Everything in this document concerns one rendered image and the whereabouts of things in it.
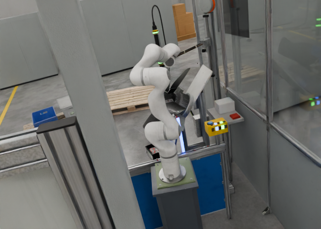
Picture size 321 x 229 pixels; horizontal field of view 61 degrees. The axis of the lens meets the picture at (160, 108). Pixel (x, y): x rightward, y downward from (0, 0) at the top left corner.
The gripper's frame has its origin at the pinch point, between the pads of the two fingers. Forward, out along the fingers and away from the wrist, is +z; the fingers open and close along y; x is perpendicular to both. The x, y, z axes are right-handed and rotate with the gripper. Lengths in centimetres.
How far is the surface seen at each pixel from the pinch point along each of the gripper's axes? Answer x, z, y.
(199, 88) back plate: -45, 14, 30
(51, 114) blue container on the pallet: -145, 297, -193
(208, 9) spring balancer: 17, 47, 58
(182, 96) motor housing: -48, 16, 13
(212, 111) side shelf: -81, 31, 44
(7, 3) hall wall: 68, 1163, -462
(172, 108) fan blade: -47.8, -4.4, -0.6
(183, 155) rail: -80, -29, -2
